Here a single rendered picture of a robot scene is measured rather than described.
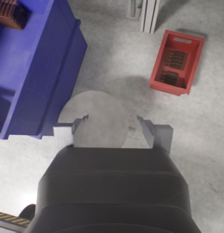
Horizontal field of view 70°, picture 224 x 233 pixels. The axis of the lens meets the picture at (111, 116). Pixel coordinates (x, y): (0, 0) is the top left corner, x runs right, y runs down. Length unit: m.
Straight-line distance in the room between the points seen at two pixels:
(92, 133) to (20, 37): 0.61
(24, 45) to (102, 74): 0.42
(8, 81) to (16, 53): 0.14
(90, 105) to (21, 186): 0.66
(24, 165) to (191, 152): 0.93
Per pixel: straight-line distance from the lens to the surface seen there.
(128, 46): 1.06
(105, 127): 0.67
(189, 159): 0.96
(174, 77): 0.98
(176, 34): 0.98
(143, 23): 1.05
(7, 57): 0.99
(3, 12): 0.99
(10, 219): 0.81
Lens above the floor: 0.91
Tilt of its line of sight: 80 degrees down
